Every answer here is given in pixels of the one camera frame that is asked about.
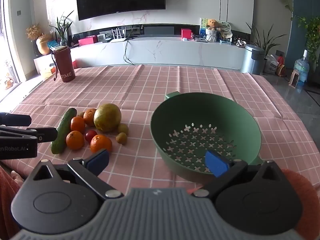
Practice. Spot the potted snake plant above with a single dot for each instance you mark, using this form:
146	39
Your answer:
262	40

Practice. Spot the blue water jug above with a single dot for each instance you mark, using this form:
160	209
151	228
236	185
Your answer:
301	67

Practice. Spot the white marble media console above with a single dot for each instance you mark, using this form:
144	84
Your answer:
175	52

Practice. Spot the pink box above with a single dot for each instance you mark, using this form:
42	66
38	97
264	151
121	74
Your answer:
87	40

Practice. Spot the person's right forearm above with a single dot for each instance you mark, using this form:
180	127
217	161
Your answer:
302	195

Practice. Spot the green plastic colander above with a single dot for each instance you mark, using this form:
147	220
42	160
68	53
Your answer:
200	110

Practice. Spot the person's left forearm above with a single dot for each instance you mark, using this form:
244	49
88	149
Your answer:
7	195

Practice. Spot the pink checkered tablecloth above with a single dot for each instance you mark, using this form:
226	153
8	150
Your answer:
140	92

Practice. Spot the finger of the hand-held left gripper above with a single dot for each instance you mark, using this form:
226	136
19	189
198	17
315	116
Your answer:
17	120
46	134

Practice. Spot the green cucumber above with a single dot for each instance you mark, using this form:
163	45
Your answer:
62	130

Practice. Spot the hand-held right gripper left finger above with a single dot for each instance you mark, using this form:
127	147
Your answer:
98	158

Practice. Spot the white router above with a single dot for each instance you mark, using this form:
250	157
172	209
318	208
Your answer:
118	39

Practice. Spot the dark red tumbler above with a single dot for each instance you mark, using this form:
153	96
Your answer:
65	65

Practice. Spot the white plastic bag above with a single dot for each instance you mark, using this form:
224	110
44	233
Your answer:
271	65

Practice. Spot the red cherry tomato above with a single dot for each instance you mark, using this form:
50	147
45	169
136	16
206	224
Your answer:
90	135

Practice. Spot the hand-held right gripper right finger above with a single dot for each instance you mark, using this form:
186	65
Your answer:
216	163

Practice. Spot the orange mandarin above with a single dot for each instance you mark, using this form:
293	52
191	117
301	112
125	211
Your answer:
77	124
101	143
89	116
75	140

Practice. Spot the potted orchid-leaf plant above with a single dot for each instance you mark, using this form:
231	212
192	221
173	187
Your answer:
62	30

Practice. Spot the vase with dried flowers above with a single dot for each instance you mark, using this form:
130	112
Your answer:
43	45

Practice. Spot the brown teddy bear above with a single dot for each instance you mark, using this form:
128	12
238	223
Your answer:
213	24

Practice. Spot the trailing green vine plant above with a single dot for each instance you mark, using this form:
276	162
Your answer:
312	35

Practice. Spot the decorative round plate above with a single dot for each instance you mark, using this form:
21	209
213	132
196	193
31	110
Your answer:
225	28

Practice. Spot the red bag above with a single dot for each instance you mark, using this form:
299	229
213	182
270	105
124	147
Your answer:
281	68

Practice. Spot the red box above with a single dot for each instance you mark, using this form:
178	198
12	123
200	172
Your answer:
186	33

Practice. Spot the grey pedal trash bin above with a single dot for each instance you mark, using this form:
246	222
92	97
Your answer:
252	60

